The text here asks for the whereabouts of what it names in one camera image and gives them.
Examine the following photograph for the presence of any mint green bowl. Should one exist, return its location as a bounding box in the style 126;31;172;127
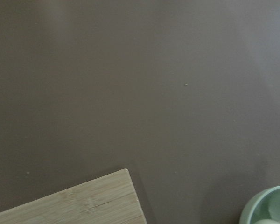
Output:
239;186;280;224

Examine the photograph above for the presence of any wooden cutting board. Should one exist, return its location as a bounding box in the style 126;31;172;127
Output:
0;169;147;224

